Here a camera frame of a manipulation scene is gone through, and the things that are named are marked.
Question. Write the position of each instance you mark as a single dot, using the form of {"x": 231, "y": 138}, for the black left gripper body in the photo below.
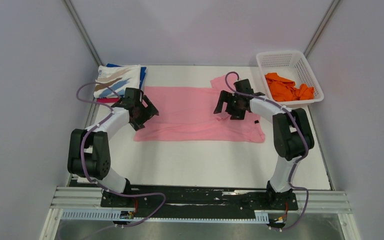
{"x": 142, "y": 116}

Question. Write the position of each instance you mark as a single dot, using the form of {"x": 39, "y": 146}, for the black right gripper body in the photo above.
{"x": 234, "y": 107}

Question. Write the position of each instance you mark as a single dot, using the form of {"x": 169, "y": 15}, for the pink t-shirt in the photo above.
{"x": 187, "y": 114}

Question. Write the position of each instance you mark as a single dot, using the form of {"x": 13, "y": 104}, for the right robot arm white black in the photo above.
{"x": 292, "y": 134}

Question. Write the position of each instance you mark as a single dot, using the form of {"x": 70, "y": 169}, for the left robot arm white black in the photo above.
{"x": 89, "y": 150}

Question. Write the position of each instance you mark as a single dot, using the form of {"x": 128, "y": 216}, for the white blue beige folded shirt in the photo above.
{"x": 118, "y": 79}

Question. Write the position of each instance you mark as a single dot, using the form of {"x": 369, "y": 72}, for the orange crumpled t-shirt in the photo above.
{"x": 285, "y": 90}

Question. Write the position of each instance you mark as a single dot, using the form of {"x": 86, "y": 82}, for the white plastic basket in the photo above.
{"x": 292, "y": 65}

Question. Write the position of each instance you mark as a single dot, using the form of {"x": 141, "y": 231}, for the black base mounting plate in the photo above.
{"x": 192, "y": 202}

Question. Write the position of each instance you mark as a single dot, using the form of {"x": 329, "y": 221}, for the metal corner rail right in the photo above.
{"x": 330, "y": 12}

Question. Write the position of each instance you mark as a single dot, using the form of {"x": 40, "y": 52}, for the metal corner rail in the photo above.
{"x": 82, "y": 31}
{"x": 330, "y": 12}

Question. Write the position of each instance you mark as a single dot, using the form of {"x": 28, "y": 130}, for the aluminium frame rail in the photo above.
{"x": 320, "y": 201}

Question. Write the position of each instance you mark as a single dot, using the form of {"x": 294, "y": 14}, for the metal corner rail left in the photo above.
{"x": 82, "y": 31}

